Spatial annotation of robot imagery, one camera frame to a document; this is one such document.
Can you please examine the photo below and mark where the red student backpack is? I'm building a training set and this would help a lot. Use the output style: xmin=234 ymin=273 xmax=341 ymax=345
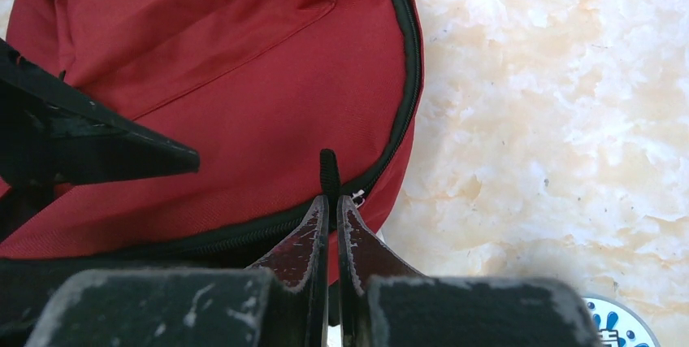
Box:
xmin=1 ymin=0 xmax=423 ymax=267

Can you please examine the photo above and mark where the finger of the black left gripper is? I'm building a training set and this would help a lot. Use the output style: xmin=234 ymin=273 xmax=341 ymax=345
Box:
xmin=1 ymin=41 xmax=200 ymax=188

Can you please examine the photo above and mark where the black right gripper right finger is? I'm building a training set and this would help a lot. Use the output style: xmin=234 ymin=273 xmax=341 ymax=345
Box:
xmin=336 ymin=196 xmax=600 ymax=346

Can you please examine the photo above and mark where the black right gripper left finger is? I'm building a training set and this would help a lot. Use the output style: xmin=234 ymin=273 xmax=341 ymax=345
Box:
xmin=28 ymin=196 xmax=329 ymax=346

